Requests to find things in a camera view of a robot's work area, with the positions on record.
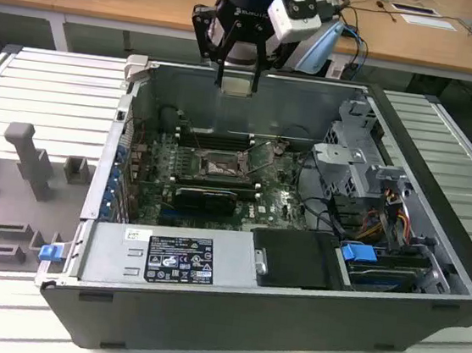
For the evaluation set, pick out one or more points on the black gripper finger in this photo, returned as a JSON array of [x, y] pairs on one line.
[[202, 28], [256, 72]]

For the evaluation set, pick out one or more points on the silver CPU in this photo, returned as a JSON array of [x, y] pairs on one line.
[[235, 87]]

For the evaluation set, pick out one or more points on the thin metal locking lever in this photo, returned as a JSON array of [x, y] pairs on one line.
[[253, 146], [196, 140]]

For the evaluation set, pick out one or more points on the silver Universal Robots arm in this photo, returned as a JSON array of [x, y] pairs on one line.
[[320, 50]]

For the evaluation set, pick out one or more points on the black RAM slot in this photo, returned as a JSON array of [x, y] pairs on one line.
[[215, 134], [214, 179], [243, 191], [214, 143]]

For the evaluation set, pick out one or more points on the CPU socket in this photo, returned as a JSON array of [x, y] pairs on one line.
[[224, 168]]

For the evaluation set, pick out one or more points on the white power adapter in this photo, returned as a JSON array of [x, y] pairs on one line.
[[335, 70]]

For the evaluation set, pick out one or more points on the grey metal drive cage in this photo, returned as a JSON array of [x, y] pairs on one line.
[[336, 154]]

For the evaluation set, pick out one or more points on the green motherboard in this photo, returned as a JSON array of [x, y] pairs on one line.
[[276, 198]]

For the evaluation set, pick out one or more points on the black graphics card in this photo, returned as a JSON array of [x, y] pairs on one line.
[[203, 202]]

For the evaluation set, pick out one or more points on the dark flat tablet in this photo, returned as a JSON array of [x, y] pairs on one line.
[[415, 9]]

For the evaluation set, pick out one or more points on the blue card retainer clips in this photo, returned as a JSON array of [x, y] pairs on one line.
[[113, 184]]

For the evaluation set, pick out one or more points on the black plastic shroud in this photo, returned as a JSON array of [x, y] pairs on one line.
[[294, 260]]

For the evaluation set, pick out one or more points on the hard disk in blue carrier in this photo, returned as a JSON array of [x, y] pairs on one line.
[[357, 254]]

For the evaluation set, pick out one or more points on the grey power supply unit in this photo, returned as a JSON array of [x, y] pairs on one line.
[[103, 255]]

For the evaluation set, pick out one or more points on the black open PC case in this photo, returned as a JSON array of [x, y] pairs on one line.
[[244, 326]]

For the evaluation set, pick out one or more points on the grey parts rack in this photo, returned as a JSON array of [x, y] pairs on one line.
[[3, 201]]

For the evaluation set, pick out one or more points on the blue case latch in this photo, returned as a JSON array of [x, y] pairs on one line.
[[50, 253]]

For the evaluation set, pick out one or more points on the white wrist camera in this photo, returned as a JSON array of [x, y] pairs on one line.
[[291, 25]]

